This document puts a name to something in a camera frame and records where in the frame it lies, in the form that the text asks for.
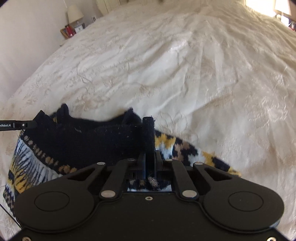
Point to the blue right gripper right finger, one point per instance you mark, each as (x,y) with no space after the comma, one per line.
(172,176)

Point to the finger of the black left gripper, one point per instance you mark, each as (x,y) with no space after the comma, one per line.
(15,125)

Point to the white table lamp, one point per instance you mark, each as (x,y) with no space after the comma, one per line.
(74,14)

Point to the small alarm clock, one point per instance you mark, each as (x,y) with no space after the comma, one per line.
(78,28)

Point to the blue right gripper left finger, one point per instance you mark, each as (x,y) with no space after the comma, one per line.
(115,184)

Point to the patterned knit sweater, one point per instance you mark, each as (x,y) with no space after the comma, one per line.
(61,144)

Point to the white embroidered bedspread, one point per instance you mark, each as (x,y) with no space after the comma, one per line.
(214,73)

